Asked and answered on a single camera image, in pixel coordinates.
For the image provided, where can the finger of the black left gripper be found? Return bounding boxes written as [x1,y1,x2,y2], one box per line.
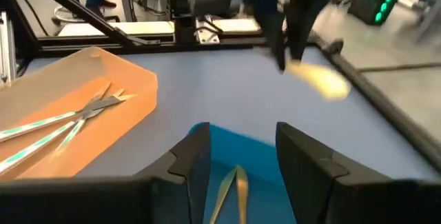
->
[287,3,323,61]
[256,8,287,72]

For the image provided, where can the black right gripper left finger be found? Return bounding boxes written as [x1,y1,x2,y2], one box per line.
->
[0,122,212,224]

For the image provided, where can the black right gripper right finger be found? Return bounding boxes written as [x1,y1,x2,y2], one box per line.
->
[275,121,441,224]

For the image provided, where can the gold cutlery piece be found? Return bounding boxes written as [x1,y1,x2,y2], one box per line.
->
[208,165,239,224]
[235,164,250,224]

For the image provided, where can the silver cutlery yellow handle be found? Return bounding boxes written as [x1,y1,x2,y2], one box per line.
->
[285,59,352,101]

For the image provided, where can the dark blue plastic bin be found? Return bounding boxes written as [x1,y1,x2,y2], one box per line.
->
[187,122,297,224]

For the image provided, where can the grey-blue table mat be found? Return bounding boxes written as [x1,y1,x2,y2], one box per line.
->
[23,46,441,183]

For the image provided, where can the orange plastic bin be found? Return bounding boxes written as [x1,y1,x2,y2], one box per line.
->
[0,46,159,181]

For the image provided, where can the silver aluminium extrusion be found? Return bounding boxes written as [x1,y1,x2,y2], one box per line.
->
[0,10,17,87]

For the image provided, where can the silver arm base bracket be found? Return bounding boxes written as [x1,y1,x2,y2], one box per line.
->
[194,14,222,45]

